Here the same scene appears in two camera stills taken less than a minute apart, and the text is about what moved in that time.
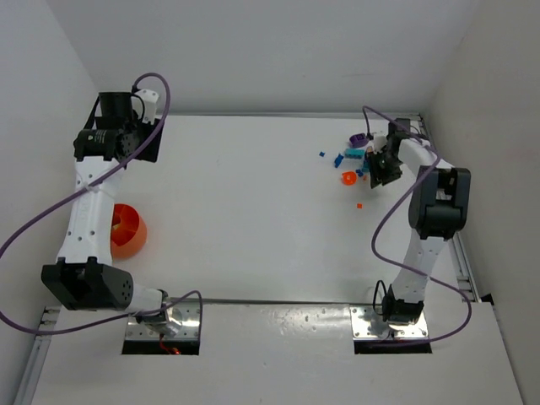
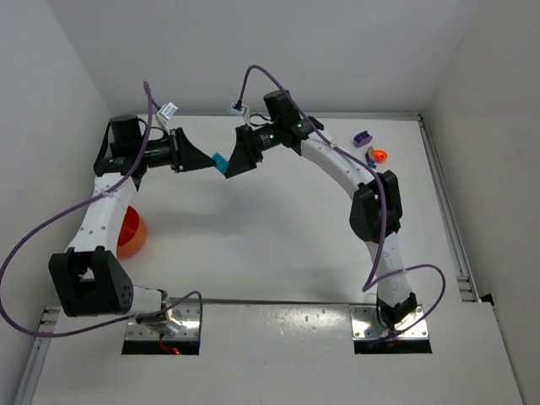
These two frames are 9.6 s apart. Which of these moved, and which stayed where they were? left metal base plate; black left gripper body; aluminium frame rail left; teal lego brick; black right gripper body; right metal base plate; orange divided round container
Moved: teal lego brick; black left gripper body; black right gripper body
Stayed: left metal base plate; right metal base plate; aluminium frame rail left; orange divided round container
